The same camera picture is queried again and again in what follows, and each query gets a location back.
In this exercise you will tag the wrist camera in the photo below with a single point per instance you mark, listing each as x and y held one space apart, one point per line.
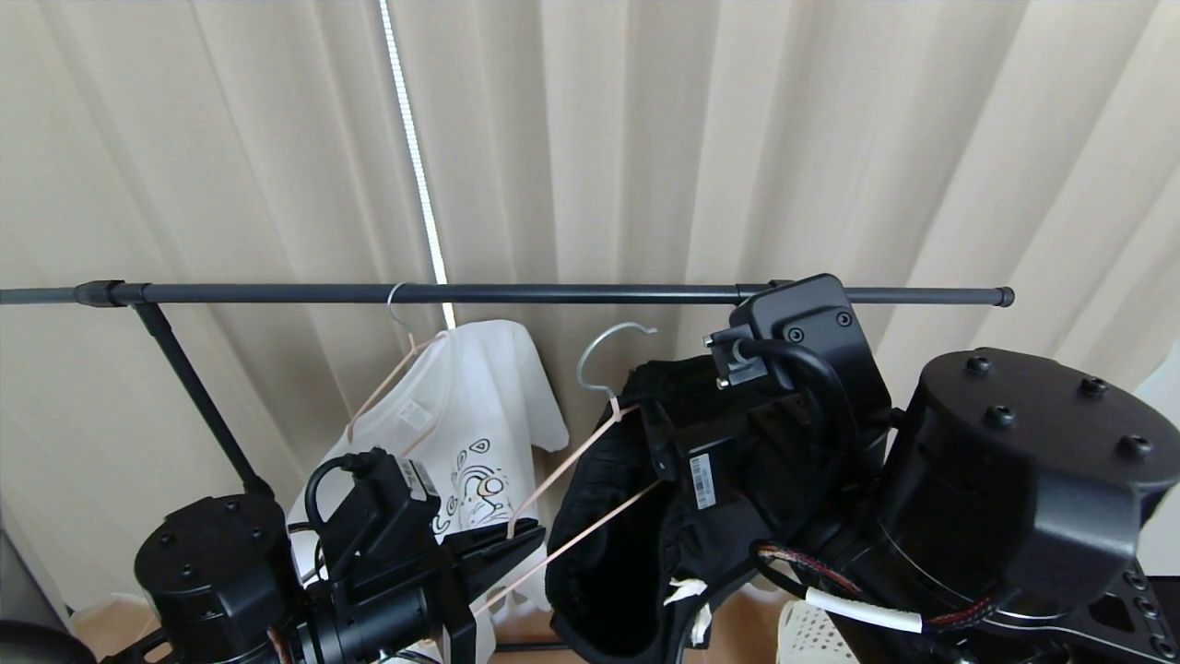
378 516
811 341

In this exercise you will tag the black garment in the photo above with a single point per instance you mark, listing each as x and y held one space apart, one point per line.
608 553

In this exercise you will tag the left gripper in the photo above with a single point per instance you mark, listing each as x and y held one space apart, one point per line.
387 618

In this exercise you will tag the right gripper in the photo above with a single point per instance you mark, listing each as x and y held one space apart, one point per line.
774 480

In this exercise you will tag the pink clothes hanger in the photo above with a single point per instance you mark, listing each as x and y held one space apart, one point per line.
562 466
380 395

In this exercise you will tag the white laundry basket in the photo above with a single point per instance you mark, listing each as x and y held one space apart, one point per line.
811 636

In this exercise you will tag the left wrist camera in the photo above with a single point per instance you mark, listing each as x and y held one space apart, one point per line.
378 516

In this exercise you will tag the beige curtain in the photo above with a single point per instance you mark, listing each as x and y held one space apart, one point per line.
830 138

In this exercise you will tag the black clothes rack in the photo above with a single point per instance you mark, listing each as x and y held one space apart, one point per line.
553 293

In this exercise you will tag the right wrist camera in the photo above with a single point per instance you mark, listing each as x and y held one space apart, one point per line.
811 341

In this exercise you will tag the white printed t-shirt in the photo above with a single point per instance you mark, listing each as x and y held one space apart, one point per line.
489 387

